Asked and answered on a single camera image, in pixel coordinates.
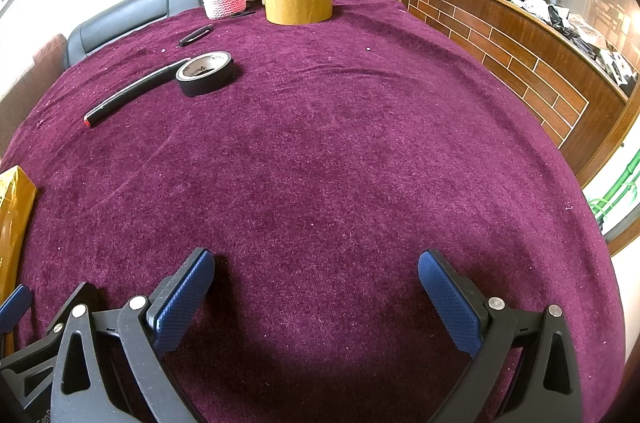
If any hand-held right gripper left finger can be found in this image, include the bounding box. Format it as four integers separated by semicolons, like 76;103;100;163
47;247;217;423

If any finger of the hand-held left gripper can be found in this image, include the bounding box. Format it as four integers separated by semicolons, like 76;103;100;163
0;284;56;409

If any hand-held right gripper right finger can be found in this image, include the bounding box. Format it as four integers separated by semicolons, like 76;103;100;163
419;250;583;423

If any green metal railing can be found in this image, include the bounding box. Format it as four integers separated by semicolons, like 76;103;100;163
590;148;640;229

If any black marker with red end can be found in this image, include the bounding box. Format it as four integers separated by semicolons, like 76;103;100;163
83;58;191;127

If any black tape roll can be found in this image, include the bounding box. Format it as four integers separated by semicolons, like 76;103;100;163
176;52;236;98

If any brown armchair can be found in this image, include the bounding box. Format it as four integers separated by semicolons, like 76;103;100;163
0;34;68;154

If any wooden brick-pattern counter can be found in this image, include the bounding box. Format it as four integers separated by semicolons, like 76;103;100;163
400;0;630;149

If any small black clip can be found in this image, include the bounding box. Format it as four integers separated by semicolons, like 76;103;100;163
179;24;215;48

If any black leather sofa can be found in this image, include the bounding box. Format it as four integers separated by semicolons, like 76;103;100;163
65;0;357;71

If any tan tape roll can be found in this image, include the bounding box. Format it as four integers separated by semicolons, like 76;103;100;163
262;0;335;25

